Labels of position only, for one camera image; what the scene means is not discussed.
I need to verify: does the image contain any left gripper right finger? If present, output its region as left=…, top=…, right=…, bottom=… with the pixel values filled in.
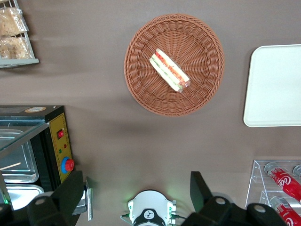
left=181, top=171, right=247, bottom=226

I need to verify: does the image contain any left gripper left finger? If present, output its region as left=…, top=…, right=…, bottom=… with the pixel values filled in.
left=27, top=170, right=85, bottom=226

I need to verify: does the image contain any triangle sandwich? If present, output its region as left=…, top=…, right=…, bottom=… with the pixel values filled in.
left=149, top=48, right=190, bottom=94

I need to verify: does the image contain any cream plastic tray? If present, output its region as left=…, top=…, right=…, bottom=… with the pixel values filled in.
left=243, top=44, right=301, bottom=128

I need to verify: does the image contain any tray of packaged snacks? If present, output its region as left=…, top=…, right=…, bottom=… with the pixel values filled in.
left=0, top=0, right=40, bottom=69

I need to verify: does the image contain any round brown wicker basket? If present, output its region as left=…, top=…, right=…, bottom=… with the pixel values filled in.
left=124, top=13, right=225, bottom=117

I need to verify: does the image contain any steel warmer pan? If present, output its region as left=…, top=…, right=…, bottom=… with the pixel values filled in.
left=0, top=184, right=45, bottom=211
left=0, top=129, right=40, bottom=184

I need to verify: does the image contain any clear acrylic bottle rack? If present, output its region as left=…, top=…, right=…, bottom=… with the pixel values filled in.
left=245, top=160, right=301, bottom=226

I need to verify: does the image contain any red cola bottle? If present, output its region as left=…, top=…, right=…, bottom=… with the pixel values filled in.
left=263, top=161, right=301, bottom=203
left=269, top=196, right=301, bottom=226

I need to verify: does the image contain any black food warmer machine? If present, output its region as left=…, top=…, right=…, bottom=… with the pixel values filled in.
left=0, top=105, right=94, bottom=222

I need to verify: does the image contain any clear bag of crackers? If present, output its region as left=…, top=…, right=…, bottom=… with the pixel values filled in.
left=0, top=7, right=29, bottom=37
left=0, top=36, right=33, bottom=60

